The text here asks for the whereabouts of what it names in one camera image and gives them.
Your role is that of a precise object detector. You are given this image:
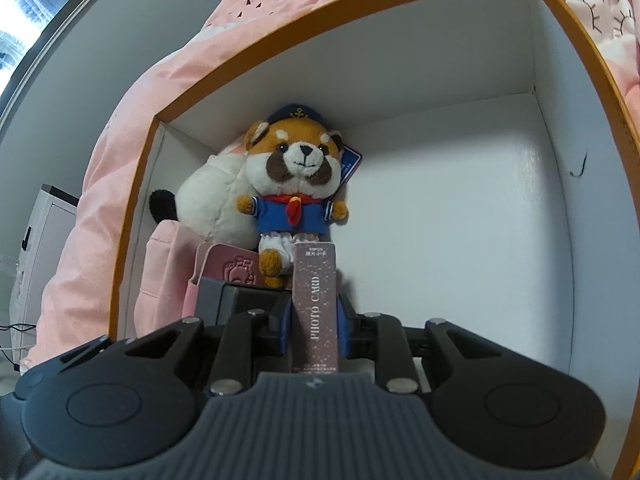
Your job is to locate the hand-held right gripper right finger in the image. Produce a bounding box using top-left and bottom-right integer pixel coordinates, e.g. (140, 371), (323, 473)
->
(336, 296), (506, 395)

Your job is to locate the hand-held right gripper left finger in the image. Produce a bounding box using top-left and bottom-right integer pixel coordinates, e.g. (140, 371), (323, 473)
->
(125, 296), (295, 396)

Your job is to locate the glitter photo card box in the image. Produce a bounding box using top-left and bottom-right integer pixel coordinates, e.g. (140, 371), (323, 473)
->
(291, 241), (343, 376)

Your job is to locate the grey box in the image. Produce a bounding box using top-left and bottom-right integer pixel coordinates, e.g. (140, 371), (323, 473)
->
(195, 277), (291, 331)

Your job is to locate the pink embossed card case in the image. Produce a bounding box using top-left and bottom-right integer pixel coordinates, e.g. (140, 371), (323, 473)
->
(182, 242), (261, 316)

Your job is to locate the pink fabric pouch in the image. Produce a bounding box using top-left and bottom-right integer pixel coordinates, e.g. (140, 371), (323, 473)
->
(134, 220), (201, 341)

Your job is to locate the red panda sailor plush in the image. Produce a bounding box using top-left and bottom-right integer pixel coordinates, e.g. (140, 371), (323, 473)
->
(236, 104), (349, 289)

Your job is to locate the white fluffy plush toy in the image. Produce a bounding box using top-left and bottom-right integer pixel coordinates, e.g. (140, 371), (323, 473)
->
(149, 147), (261, 256)

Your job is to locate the orange cardboard box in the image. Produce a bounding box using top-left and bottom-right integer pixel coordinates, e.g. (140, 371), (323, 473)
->
(107, 0), (640, 480)

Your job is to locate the blue paper hang tag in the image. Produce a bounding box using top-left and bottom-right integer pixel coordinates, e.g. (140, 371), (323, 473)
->
(337, 142), (363, 196)

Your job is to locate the white cabinet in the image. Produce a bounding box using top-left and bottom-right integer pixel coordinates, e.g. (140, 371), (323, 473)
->
(7, 184), (81, 366)

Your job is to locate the pink printed blanket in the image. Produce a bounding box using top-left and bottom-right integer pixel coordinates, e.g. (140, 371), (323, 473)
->
(22, 0), (640, 371)

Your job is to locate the window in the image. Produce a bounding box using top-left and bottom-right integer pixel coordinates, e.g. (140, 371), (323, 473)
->
(0, 0), (136, 106)

